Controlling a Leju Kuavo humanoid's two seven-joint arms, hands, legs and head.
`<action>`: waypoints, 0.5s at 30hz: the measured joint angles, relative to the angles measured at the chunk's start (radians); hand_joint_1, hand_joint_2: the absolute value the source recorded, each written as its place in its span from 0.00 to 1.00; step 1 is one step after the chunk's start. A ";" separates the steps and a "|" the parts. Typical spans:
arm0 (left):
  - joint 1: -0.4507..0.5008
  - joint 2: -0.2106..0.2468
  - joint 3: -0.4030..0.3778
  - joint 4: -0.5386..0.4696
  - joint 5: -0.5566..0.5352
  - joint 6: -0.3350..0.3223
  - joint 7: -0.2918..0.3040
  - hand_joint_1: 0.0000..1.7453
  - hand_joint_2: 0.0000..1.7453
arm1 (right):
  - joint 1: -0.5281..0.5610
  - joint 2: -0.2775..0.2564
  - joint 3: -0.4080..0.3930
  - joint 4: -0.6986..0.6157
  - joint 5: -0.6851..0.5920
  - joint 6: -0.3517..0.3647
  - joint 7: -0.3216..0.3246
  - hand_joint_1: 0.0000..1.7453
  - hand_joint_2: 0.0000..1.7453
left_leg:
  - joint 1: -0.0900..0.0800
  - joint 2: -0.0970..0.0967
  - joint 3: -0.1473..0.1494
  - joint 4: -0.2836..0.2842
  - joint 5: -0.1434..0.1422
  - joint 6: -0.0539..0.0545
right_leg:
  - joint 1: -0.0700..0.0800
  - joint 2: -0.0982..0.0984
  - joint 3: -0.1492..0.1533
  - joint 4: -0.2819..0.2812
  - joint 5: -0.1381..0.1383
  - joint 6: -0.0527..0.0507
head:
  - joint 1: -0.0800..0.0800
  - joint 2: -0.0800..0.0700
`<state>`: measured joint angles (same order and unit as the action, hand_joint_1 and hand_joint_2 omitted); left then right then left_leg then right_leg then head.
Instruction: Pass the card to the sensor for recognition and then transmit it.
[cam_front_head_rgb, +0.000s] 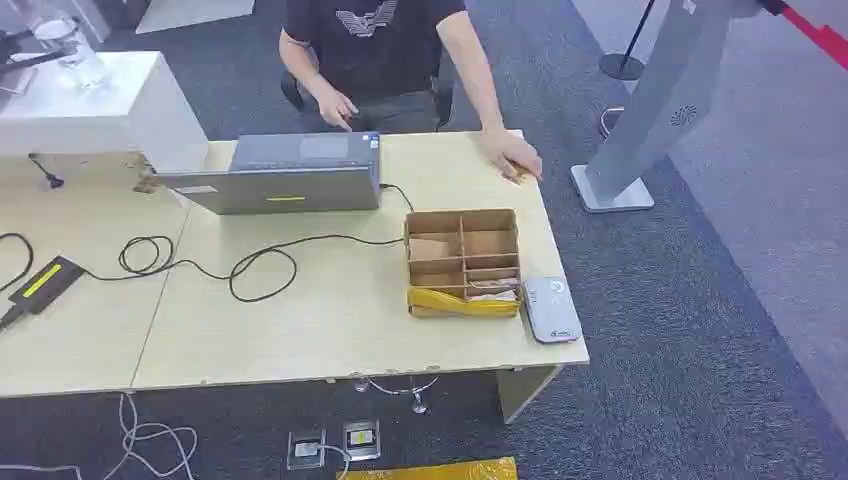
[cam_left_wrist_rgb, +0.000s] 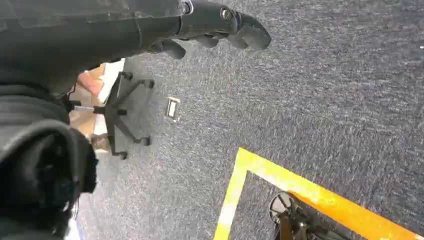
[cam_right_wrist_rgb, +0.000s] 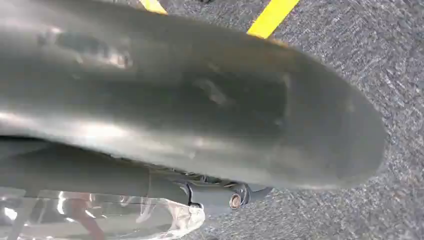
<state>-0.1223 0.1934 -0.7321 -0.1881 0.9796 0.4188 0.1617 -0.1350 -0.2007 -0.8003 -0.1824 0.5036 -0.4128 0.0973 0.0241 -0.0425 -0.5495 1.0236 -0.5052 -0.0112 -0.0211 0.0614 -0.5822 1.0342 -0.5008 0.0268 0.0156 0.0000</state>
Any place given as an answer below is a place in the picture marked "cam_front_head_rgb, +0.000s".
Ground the wooden compartment box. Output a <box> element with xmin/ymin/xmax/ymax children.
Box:
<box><xmin>404</xmin><ymin>209</ymin><xmax>523</xmax><ymax>319</ymax></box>

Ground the yellow tape strip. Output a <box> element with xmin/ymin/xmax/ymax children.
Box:
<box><xmin>407</xmin><ymin>286</ymin><xmax>521</xmax><ymax>318</ymax></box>

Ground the card in box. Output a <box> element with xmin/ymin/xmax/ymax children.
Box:
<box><xmin>467</xmin><ymin>278</ymin><xmax>521</xmax><ymax>303</ymax></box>

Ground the person's left hand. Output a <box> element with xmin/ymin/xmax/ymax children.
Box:
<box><xmin>479</xmin><ymin>129</ymin><xmax>545</xmax><ymax>184</ymax></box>

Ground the person's hand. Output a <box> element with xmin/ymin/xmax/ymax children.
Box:
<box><xmin>479</xmin><ymin>129</ymin><xmax>545</xmax><ymax>184</ymax></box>
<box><xmin>316</xmin><ymin>89</ymin><xmax>360</xmax><ymax>132</ymax></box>

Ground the grey card reader device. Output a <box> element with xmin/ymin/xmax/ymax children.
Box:
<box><xmin>522</xmin><ymin>276</ymin><xmax>584</xmax><ymax>344</ymax></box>

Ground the grey laptop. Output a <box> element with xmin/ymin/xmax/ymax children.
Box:
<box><xmin>153</xmin><ymin>131</ymin><xmax>383</xmax><ymax>216</ymax></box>

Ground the person's right hand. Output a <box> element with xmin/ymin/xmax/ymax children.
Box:
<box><xmin>316</xmin><ymin>89</ymin><xmax>360</xmax><ymax>132</ymax></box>

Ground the person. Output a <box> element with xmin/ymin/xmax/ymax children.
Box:
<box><xmin>278</xmin><ymin>0</ymin><xmax>545</xmax><ymax>184</ymax></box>

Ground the floor socket with yellow label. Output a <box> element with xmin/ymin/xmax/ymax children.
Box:
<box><xmin>341</xmin><ymin>419</ymin><xmax>382</xmax><ymax>462</ymax></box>

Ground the yellow plastic sheet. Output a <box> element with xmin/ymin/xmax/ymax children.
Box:
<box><xmin>336</xmin><ymin>457</ymin><xmax>519</xmax><ymax>480</ymax></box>

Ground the floor socket with white plug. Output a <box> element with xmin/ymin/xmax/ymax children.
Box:
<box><xmin>286</xmin><ymin>429</ymin><xmax>327</xmax><ymax>472</ymax></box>

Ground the grey kiosk stand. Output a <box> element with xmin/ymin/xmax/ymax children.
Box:
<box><xmin>570</xmin><ymin>0</ymin><xmax>763</xmax><ymax>215</ymax></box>

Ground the white cabinet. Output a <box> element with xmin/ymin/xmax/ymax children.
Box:
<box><xmin>0</xmin><ymin>50</ymin><xmax>211</xmax><ymax>175</ymax></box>

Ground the black power adapter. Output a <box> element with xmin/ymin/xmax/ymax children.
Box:
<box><xmin>7</xmin><ymin>256</ymin><xmax>87</xmax><ymax>316</ymax></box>

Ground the clear plastic container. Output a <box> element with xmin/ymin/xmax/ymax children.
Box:
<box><xmin>31</xmin><ymin>14</ymin><xmax>111</xmax><ymax>90</ymax></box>

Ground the red barrier belt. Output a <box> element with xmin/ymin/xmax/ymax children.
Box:
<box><xmin>761</xmin><ymin>0</ymin><xmax>848</xmax><ymax>72</ymax></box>

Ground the white cable under desk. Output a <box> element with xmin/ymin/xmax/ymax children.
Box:
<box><xmin>352</xmin><ymin>374</ymin><xmax>441</xmax><ymax>416</ymax></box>

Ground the black power cable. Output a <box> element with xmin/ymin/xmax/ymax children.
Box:
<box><xmin>82</xmin><ymin>182</ymin><xmax>416</xmax><ymax>304</ymax></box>

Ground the black stanchion post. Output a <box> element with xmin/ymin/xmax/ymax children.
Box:
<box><xmin>598</xmin><ymin>0</ymin><xmax>657</xmax><ymax>82</ymax></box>

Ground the white floor cable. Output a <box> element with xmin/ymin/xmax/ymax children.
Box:
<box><xmin>0</xmin><ymin>392</ymin><xmax>199</xmax><ymax>480</ymax></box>

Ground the small black cable plug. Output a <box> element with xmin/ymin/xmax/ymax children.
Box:
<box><xmin>27</xmin><ymin>153</ymin><xmax>66</xmax><ymax>191</ymax></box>

